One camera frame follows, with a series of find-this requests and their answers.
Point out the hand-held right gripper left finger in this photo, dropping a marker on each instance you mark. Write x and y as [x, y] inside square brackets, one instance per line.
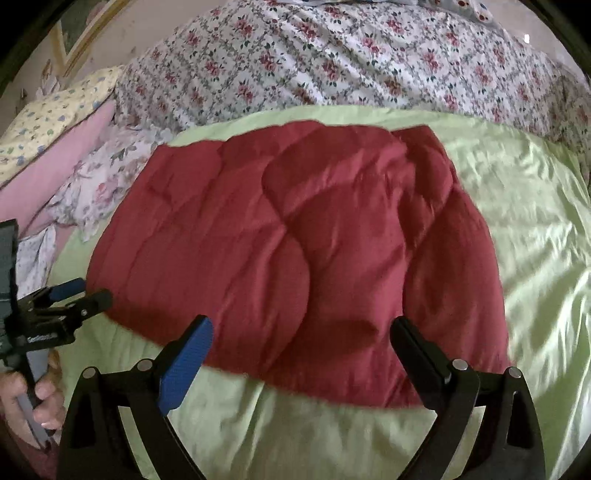
[185, 367]

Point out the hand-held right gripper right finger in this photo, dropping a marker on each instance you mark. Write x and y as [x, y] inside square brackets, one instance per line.
[415, 350]

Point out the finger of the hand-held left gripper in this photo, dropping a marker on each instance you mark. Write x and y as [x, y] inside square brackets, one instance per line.
[69, 290]
[94, 302]

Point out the red puffer jacket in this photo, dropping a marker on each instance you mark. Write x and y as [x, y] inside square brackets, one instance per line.
[295, 258]

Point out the person's left hand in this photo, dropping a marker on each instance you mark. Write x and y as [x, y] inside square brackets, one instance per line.
[46, 401]

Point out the pale floral cloth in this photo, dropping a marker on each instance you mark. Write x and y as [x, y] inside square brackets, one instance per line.
[106, 180]

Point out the pink pillow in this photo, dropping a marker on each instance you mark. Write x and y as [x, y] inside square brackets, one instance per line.
[55, 170]

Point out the yellow floral pillow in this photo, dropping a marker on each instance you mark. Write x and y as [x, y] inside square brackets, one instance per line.
[51, 124]

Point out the light green bed sheet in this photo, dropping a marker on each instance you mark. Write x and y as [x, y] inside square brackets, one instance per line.
[545, 240]

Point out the rose print floral quilt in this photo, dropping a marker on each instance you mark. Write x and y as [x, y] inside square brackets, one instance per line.
[351, 60]

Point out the white cloth with red dots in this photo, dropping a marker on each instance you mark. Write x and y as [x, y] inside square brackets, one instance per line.
[466, 8]

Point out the gold framed wall picture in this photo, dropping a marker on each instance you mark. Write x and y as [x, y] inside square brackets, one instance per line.
[83, 32]

